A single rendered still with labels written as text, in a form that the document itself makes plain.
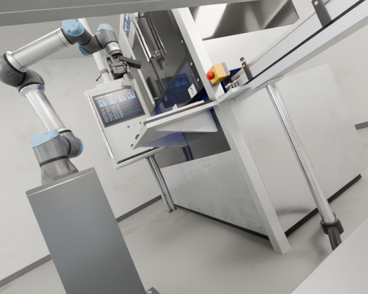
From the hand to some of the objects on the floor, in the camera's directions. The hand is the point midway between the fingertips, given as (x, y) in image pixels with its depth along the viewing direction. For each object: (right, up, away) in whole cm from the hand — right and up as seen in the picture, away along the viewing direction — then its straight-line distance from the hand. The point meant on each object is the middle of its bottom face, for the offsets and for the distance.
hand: (134, 88), depth 104 cm
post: (+79, -86, +4) cm, 117 cm away
